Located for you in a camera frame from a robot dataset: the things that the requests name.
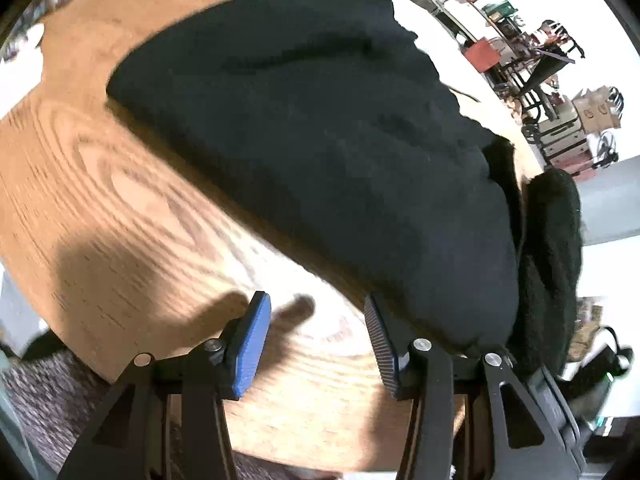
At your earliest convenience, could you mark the white plate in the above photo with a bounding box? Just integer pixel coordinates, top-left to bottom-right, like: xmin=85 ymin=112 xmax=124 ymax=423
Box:
xmin=1 ymin=23 xmax=44 ymax=63

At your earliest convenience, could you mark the black knit sweater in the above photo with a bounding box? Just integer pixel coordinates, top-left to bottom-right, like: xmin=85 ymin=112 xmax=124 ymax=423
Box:
xmin=106 ymin=0 xmax=522 ymax=351

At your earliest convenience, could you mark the black folding cart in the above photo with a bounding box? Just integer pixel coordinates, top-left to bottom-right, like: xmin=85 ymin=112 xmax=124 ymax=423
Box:
xmin=489 ymin=18 xmax=585 ymax=120

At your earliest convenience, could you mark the black fuzzy chair cushion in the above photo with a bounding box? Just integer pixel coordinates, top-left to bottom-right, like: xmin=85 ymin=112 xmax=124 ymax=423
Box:
xmin=506 ymin=168 xmax=582 ymax=377

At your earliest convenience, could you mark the cardboard boxes stack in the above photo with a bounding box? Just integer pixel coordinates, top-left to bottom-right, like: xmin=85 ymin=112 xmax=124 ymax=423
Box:
xmin=572 ymin=86 xmax=623 ymax=133

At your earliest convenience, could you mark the orange paper bag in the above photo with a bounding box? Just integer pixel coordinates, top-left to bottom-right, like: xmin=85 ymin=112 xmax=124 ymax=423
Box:
xmin=463 ymin=38 xmax=501 ymax=73

